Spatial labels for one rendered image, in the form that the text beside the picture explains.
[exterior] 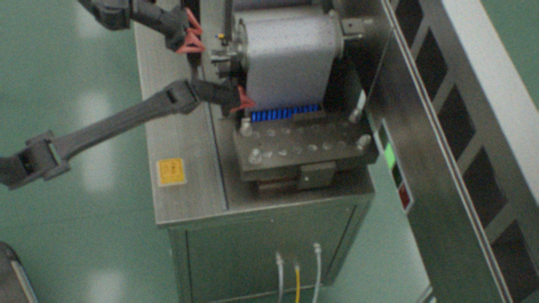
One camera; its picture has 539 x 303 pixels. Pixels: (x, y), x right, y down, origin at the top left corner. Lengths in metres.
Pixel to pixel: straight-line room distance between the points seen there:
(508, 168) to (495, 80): 0.17
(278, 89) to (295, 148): 0.18
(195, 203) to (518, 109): 0.98
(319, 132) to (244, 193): 0.28
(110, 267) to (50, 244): 0.29
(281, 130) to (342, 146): 0.18
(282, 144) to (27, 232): 1.45
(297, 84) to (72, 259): 1.41
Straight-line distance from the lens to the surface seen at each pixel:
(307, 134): 1.79
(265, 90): 1.75
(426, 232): 1.49
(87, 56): 3.37
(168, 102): 1.62
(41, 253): 2.81
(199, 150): 1.89
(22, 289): 2.50
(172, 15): 1.54
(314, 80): 1.76
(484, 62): 1.22
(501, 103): 1.17
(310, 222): 1.96
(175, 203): 1.80
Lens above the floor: 2.50
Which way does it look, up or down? 57 degrees down
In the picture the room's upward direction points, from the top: 8 degrees clockwise
